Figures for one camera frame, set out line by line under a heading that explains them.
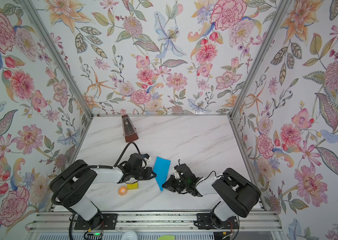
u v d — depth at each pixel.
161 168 0.90
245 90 1.04
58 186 0.48
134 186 0.82
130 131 1.00
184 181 0.71
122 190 0.84
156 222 0.76
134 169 0.75
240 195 0.45
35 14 0.72
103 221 0.72
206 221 0.73
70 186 0.47
